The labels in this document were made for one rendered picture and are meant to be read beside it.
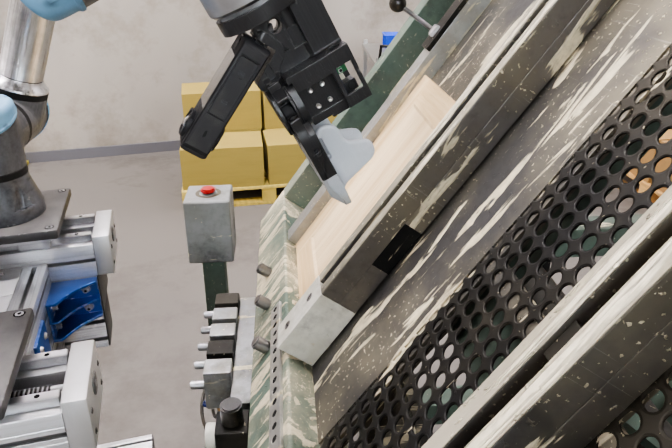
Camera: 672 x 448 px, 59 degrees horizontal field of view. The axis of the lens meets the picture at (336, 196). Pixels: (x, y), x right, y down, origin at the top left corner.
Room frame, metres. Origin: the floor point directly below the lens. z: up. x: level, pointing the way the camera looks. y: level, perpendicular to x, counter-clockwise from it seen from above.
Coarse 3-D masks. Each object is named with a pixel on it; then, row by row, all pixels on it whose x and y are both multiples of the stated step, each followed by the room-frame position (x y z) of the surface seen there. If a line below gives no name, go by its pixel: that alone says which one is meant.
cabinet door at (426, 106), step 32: (416, 96) 1.23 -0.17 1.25; (448, 96) 1.09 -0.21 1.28; (384, 128) 1.27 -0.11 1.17; (416, 128) 1.12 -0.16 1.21; (384, 160) 1.15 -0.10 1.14; (352, 192) 1.18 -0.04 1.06; (384, 192) 1.03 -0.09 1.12; (320, 224) 1.20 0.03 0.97; (352, 224) 1.06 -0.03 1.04; (320, 256) 1.08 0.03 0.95
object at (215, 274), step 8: (208, 264) 1.44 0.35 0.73; (216, 264) 1.44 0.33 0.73; (224, 264) 1.45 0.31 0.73; (208, 272) 1.44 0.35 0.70; (216, 272) 1.44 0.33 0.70; (224, 272) 1.44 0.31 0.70; (208, 280) 1.44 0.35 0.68; (216, 280) 1.44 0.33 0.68; (224, 280) 1.44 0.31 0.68; (208, 288) 1.44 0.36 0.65; (216, 288) 1.44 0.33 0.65; (224, 288) 1.44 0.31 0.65; (208, 296) 1.44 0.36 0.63; (208, 304) 1.44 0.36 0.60; (208, 320) 1.44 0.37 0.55
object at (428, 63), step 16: (480, 0) 1.29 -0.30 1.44; (464, 16) 1.28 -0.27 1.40; (448, 32) 1.28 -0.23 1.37; (464, 32) 1.28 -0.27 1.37; (432, 48) 1.28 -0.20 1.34; (448, 48) 1.28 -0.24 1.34; (416, 64) 1.30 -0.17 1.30; (432, 64) 1.28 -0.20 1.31; (416, 80) 1.28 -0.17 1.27; (400, 96) 1.27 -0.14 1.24; (384, 112) 1.27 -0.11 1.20; (368, 128) 1.29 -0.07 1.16; (320, 192) 1.28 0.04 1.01; (320, 208) 1.26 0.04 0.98; (304, 224) 1.25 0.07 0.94
